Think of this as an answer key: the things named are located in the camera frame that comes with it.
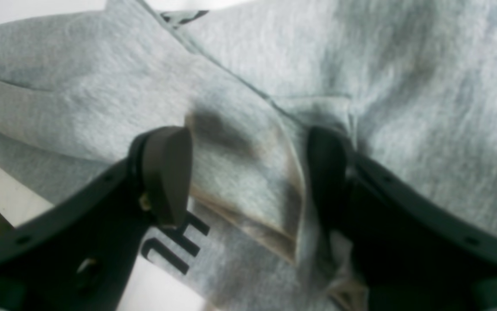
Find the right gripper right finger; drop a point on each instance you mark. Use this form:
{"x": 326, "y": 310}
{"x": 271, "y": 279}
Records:
{"x": 412, "y": 255}

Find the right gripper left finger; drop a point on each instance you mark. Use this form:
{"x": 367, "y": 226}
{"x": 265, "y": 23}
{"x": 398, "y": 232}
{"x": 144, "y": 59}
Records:
{"x": 79, "y": 255}

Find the grey T-shirt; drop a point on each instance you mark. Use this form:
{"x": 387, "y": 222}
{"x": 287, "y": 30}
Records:
{"x": 412, "y": 85}

